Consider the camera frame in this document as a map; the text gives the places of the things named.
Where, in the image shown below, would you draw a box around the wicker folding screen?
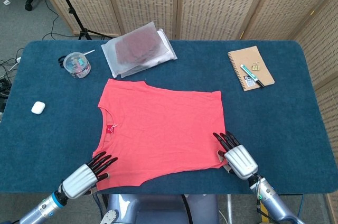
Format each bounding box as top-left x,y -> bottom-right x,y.
30,0 -> 338,217

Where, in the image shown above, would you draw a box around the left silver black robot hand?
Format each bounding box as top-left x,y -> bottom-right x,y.
61,151 -> 119,200

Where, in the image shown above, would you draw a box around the black floor cable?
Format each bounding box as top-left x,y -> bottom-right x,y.
41,0 -> 80,40

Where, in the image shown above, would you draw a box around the bundle of floor cables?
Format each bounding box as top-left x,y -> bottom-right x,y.
0,46 -> 22,114

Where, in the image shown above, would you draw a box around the black scissors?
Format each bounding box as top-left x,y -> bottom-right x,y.
58,55 -> 70,68

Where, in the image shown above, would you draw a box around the clear jar of coloured clips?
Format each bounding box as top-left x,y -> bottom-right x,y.
63,51 -> 91,79

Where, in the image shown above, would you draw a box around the black tripod stand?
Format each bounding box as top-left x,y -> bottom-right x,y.
49,0 -> 113,41

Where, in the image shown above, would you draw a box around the green and white marker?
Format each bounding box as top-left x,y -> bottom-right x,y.
240,63 -> 265,89

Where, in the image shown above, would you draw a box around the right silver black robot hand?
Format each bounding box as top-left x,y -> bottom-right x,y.
212,130 -> 259,180

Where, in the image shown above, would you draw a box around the kraft spiral notebook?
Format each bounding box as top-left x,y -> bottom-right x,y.
228,45 -> 275,92

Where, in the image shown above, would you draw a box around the blue carpet table cover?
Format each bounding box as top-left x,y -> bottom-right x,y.
0,40 -> 338,195

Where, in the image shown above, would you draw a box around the translucent bag with dark garment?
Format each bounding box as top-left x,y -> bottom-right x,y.
100,21 -> 171,79

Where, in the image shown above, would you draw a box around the white bagged garment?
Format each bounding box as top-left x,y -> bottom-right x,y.
120,29 -> 177,79

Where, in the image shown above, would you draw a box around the metal table leg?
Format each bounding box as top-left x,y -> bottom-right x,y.
226,194 -> 234,224

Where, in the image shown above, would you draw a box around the red t-shirt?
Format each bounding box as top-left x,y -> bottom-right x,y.
92,78 -> 230,192

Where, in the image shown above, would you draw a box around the white earbuds case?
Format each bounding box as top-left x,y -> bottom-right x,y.
31,101 -> 46,115

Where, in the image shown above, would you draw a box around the blue-grey robot torso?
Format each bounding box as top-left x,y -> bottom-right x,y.
100,194 -> 220,224

